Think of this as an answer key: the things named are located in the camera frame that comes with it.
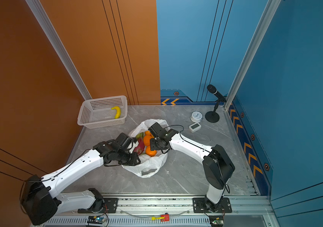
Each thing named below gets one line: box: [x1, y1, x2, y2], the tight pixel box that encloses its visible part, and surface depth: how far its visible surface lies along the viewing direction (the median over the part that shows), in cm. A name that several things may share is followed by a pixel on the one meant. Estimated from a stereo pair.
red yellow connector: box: [151, 212, 170, 222], surface depth 71 cm
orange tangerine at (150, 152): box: [145, 145, 157, 157], surface depth 91 cm
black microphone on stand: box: [205, 84, 227, 123], surface depth 110 cm
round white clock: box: [190, 111, 203, 123], surface depth 111 cm
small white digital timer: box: [188, 122, 202, 133], surface depth 106 cm
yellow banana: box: [110, 105, 122, 119], surface depth 115 cm
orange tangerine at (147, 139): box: [143, 134, 155, 147], surface depth 96 cm
